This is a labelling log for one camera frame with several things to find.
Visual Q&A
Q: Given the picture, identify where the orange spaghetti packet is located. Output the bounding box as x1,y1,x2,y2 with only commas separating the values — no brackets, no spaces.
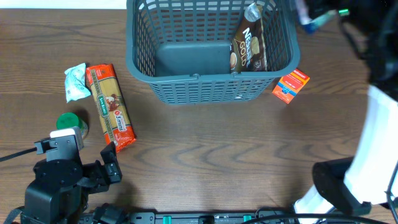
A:
86,64,136,152

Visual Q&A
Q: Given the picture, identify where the grey plastic basket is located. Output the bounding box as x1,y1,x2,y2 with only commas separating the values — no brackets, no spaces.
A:
126,0,300,104

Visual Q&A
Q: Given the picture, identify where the brown Nescafe Gold pouch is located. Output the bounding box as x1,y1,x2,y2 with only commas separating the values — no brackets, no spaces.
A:
229,3,267,73

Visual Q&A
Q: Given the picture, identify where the orange medicine box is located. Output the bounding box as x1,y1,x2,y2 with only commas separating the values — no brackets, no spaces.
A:
272,69,310,104

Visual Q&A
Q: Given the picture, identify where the blue Kleenex tissue pack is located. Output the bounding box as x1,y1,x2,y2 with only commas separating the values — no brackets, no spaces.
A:
295,0,337,34

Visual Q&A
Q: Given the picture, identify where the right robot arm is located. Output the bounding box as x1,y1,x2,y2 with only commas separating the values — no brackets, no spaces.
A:
293,0,397,223

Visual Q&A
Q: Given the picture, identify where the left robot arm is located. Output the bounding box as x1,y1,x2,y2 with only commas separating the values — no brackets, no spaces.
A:
21,135,122,223

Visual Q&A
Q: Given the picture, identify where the green lid spice jar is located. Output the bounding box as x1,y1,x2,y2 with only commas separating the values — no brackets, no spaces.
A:
56,113,89,139

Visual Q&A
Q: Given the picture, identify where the white green sachet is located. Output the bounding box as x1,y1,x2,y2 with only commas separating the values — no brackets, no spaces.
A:
65,63,91,103

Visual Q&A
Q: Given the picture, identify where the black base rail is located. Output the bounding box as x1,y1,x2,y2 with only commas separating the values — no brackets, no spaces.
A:
78,203,352,224

